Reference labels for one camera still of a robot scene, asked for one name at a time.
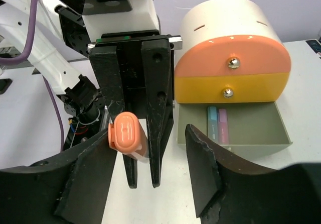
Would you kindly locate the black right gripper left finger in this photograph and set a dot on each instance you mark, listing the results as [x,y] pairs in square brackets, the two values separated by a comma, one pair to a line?
[70,187]

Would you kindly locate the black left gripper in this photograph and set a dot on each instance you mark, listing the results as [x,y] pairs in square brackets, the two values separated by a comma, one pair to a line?
[134,71]

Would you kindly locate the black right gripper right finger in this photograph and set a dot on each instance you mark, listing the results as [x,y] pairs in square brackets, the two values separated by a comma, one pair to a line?
[229,189]

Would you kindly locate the pink highlighter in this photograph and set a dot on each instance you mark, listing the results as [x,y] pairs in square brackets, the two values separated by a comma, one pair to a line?
[223,127]

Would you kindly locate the light blue highlighter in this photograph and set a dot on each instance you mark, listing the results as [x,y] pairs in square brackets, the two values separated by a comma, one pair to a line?
[212,124]

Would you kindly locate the orange tip clear highlighter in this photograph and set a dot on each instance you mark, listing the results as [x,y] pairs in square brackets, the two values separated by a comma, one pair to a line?
[127,136]

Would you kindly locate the orange drawer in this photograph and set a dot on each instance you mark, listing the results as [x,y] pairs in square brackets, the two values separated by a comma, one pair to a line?
[232,56]

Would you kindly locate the yellow bottom drawer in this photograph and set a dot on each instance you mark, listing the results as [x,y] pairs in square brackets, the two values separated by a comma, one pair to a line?
[230,89]

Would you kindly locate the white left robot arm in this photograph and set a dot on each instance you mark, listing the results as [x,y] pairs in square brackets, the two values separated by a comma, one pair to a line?
[34,28]

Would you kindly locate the white round drawer organizer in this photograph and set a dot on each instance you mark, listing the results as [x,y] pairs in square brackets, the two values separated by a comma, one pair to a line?
[221,18]

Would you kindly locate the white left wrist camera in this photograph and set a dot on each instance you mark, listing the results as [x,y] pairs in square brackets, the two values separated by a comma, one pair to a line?
[115,16]

